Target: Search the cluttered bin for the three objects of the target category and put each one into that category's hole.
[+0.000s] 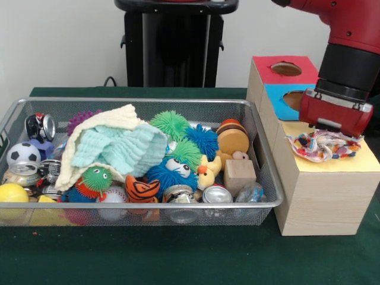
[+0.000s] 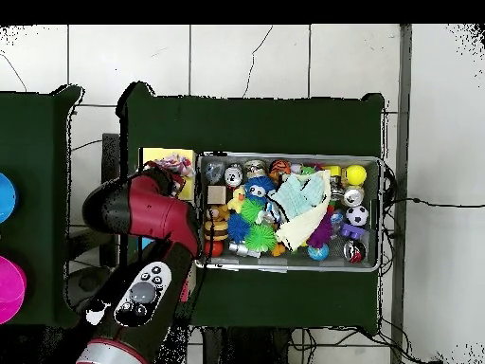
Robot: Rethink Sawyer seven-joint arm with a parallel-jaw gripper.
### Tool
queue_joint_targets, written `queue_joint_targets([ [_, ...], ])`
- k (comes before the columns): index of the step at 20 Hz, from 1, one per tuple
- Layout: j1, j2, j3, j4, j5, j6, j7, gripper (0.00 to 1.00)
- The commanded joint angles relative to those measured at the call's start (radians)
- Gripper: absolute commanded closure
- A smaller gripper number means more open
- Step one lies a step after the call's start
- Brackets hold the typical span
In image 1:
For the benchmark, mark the confetti print cloth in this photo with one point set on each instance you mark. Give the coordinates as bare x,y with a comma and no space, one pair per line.
323,147

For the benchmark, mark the yellow plush duck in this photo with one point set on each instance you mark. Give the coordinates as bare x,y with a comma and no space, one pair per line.
207,175

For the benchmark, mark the wooden box with three holes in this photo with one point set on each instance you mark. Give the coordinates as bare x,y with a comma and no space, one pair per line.
326,202

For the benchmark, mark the green spiky ball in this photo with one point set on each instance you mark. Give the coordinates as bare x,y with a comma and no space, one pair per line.
169,123

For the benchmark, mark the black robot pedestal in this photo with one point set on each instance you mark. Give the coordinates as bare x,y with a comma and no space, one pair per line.
172,44

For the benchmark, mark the toy burger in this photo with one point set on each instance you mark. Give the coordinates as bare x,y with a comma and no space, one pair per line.
233,138

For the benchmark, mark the blue furry monster toy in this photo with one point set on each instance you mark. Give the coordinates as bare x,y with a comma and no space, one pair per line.
172,175

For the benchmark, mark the plain wooden cube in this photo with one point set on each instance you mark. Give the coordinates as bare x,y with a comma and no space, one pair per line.
239,175

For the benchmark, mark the blue spiky ball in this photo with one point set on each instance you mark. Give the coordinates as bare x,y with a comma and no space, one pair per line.
203,139

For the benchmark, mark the light blue muslin cloth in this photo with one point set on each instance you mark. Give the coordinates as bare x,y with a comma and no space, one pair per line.
130,148

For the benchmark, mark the cream muslin cloth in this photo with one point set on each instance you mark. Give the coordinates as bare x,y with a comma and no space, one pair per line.
101,117

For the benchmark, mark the yellow tennis ball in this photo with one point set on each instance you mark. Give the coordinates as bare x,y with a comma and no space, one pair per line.
13,193

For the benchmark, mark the orange tiger striped toy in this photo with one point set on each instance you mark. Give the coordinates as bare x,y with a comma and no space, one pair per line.
141,188

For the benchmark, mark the dark green table cloth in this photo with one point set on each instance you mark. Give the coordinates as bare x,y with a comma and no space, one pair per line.
178,255

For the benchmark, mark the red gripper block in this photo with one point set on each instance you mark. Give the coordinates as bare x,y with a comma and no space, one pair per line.
335,114

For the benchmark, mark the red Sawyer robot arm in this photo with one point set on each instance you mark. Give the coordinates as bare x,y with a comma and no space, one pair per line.
350,29

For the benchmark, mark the black and white soccer ball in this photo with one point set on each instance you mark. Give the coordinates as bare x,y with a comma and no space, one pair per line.
23,155

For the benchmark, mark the green spiky monster toy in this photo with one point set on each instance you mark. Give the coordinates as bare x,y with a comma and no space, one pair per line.
95,178

